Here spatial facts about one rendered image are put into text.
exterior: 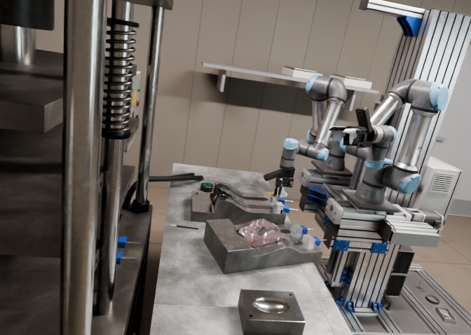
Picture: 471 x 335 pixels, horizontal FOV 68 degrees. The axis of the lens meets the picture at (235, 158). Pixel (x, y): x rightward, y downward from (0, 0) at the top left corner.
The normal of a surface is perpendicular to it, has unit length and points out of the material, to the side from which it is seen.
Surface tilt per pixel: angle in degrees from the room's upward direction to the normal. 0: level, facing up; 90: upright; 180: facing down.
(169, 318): 0
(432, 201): 90
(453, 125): 90
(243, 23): 90
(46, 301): 0
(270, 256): 90
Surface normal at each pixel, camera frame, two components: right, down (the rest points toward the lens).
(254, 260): 0.40, 0.33
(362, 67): 0.13, 0.32
